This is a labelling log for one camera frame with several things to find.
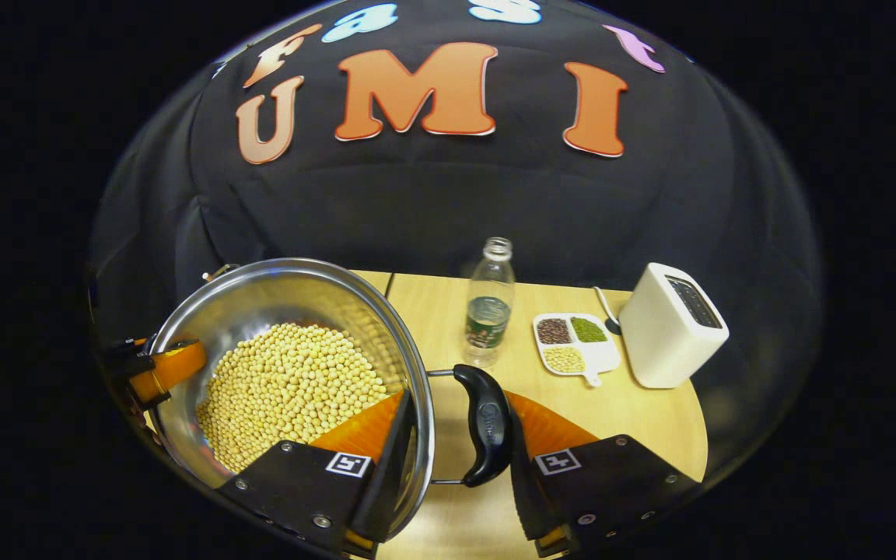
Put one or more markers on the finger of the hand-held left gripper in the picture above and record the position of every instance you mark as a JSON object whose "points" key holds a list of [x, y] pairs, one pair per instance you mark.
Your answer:
{"points": [[176, 365]]}

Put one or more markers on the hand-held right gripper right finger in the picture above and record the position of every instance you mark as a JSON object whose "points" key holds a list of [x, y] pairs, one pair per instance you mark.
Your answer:
{"points": [[611, 482]]}

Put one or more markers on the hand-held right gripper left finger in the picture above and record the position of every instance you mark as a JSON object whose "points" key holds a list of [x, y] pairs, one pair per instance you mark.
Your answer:
{"points": [[393, 474]]}

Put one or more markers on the pile of yellow soybeans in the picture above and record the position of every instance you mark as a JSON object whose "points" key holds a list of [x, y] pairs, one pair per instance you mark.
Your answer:
{"points": [[285, 389]]}

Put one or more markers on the white divided tray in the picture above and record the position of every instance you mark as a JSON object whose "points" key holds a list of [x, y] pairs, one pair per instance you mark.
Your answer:
{"points": [[603, 358]]}

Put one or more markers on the small heap of soybeans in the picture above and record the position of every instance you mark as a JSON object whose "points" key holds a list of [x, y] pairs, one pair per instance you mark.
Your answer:
{"points": [[564, 359]]}

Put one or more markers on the small heap of green beans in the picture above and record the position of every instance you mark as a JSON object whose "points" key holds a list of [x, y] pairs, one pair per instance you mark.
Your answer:
{"points": [[589, 330]]}

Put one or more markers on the white toaster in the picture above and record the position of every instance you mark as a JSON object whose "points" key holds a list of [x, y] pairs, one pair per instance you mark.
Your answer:
{"points": [[666, 334]]}

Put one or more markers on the small heap of red beans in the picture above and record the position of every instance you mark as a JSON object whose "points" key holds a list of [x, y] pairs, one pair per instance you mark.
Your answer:
{"points": [[553, 331]]}

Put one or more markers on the clear plastic water bottle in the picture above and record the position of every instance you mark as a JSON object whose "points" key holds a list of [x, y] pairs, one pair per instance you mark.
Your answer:
{"points": [[488, 319]]}

